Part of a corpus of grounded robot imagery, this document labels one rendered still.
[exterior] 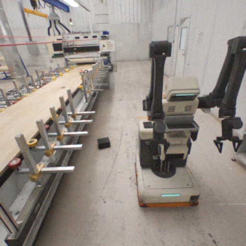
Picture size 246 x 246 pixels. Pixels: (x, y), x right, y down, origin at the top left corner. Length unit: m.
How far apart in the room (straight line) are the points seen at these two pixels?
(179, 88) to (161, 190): 1.05
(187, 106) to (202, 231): 1.22
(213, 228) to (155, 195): 0.62
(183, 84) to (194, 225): 1.38
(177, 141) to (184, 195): 0.63
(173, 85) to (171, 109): 0.20
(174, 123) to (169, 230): 1.07
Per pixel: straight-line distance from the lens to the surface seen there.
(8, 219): 1.15
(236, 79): 1.07
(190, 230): 1.92
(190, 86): 1.18
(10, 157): 1.46
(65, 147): 1.46
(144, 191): 1.73
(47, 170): 1.31
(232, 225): 2.10
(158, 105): 0.94
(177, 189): 1.79
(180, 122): 1.29
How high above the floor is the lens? 1.65
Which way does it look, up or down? 29 degrees down
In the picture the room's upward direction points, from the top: 3 degrees counter-clockwise
